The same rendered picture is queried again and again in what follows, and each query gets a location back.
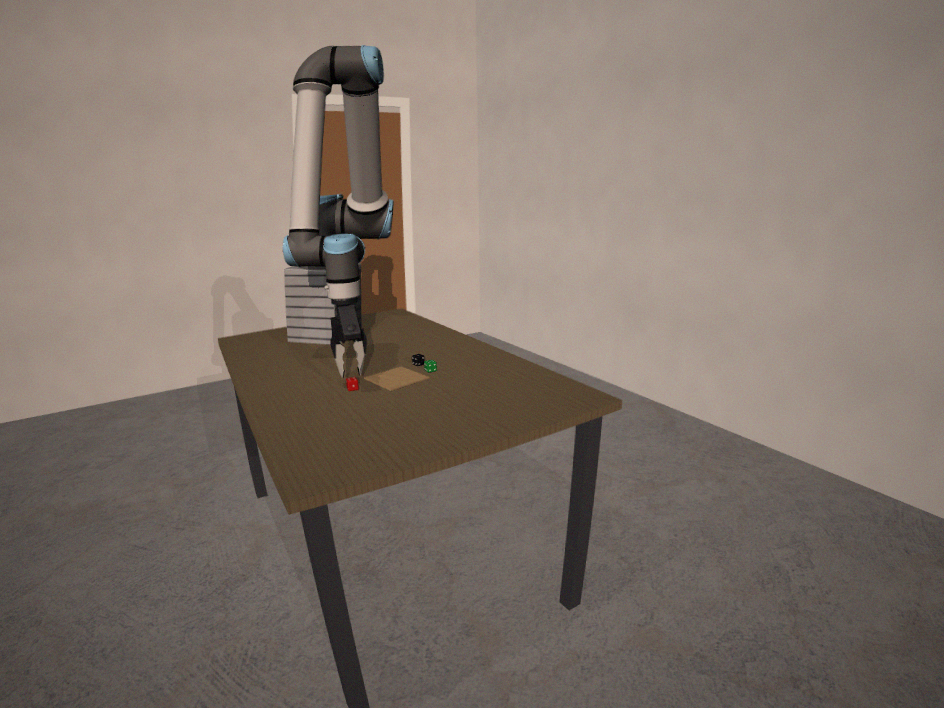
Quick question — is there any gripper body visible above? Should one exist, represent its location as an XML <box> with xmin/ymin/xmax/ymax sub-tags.
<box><xmin>331</xmin><ymin>297</ymin><xmax>357</xmax><ymax>343</ymax></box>

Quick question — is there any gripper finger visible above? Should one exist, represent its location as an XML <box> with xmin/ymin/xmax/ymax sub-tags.
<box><xmin>330</xmin><ymin>332</ymin><xmax>345</xmax><ymax>378</ymax></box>
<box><xmin>353</xmin><ymin>329</ymin><xmax>367</xmax><ymax>376</ymax></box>

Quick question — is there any tan cork mat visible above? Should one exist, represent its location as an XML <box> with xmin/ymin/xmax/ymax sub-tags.
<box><xmin>364</xmin><ymin>367</ymin><xmax>430</xmax><ymax>391</ymax></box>

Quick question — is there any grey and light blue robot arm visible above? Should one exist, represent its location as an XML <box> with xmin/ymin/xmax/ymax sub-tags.
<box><xmin>283</xmin><ymin>45</ymin><xmax>394</xmax><ymax>300</ymax></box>

